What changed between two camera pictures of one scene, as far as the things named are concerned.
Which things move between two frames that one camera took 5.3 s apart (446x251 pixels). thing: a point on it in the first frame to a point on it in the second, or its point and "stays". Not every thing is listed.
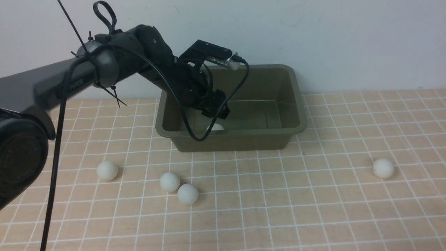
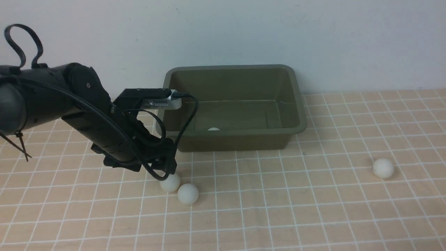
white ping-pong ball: (187, 194) stays
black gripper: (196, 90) to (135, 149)
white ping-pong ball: (383, 168) stays
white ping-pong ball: (169, 182) stays
